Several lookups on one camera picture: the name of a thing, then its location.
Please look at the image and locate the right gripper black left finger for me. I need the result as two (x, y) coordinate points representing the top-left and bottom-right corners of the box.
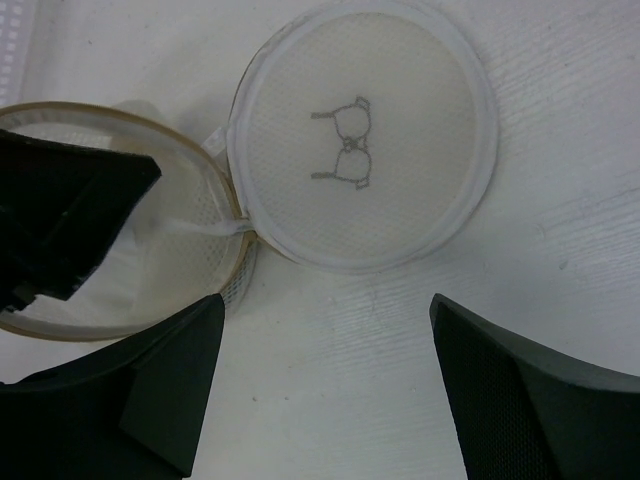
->
(1, 295), (225, 479)

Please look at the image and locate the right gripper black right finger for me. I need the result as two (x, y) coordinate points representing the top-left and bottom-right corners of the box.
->
(429, 294), (639, 479)

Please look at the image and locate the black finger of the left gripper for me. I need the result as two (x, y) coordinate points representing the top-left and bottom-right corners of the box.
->
(1, 130), (161, 311)

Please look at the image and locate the round white mesh laundry bag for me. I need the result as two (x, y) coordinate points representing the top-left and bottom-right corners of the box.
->
(1, 1), (499, 341)

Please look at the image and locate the white plastic perforated basket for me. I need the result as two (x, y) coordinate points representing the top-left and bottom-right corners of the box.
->
(0, 0), (40, 107)

